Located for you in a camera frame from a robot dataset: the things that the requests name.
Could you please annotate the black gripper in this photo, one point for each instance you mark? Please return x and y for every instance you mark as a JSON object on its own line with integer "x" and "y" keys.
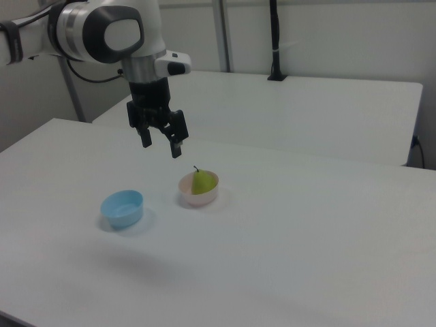
{"x": 150, "y": 98}

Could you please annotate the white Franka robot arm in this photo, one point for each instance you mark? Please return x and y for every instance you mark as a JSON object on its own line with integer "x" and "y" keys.
{"x": 112, "y": 32}

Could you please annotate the green pear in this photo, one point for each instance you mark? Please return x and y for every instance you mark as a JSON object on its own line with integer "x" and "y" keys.
{"x": 202, "y": 181}

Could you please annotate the pink plastic bowl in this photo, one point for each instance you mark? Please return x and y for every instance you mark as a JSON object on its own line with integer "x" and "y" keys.
{"x": 198, "y": 197}

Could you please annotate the blue plastic bowl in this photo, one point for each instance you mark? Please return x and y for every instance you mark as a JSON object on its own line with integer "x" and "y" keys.
{"x": 122, "y": 213}

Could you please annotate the white back table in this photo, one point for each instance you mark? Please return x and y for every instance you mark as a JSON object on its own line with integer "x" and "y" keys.
{"x": 272, "y": 112}

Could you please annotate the grey metal frame post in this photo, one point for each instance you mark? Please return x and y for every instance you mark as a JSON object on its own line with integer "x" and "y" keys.
{"x": 223, "y": 34}

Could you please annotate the black camera pole with clamp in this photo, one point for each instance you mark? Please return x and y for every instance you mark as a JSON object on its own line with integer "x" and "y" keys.
{"x": 276, "y": 41}

